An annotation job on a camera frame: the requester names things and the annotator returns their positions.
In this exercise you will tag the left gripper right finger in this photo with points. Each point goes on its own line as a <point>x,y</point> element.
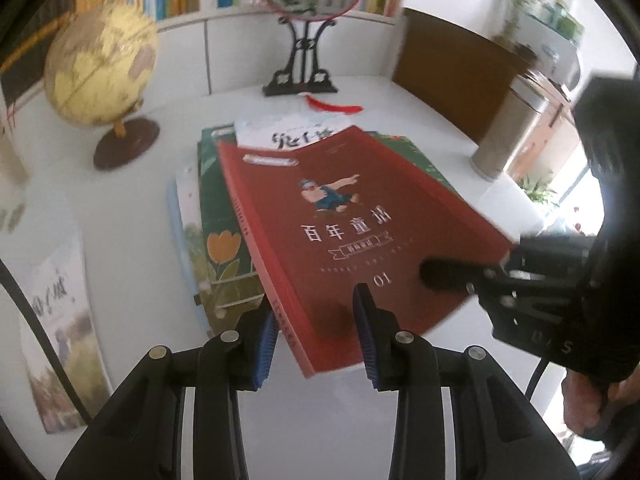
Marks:
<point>498,434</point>

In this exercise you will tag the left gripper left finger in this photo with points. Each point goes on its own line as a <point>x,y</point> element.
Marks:
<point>138,432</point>

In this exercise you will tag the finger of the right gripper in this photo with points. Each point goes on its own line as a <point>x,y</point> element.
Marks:
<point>447,275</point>

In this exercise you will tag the red hardcover book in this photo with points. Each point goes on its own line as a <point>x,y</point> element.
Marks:
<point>345,211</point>

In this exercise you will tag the rabbit cover picture book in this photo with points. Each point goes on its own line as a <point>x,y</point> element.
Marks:
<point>289,132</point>

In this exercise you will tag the stack of sorted books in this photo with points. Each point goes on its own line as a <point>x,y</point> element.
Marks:
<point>58,293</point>

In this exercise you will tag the person's right hand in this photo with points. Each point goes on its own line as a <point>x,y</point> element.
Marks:
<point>583,401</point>

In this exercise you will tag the green landscape picture book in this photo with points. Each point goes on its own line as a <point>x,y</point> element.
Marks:
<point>214,257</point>

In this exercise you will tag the silver trash bin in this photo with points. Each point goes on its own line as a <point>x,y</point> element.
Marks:
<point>517,116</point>

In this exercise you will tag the red tassel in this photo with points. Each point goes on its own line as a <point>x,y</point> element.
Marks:
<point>320,106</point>

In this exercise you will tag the brown chair back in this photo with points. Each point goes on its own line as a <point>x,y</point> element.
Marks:
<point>461,75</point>

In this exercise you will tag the embroidered round fan on stand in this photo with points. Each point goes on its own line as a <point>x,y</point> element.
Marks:
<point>306,21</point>

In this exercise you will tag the white bookshelf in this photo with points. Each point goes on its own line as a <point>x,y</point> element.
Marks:
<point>218,51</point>

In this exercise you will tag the yellow desk globe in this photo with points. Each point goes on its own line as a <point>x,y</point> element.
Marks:
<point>96,71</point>

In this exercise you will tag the black book set on shelf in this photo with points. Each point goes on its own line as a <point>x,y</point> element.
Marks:
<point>24,66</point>

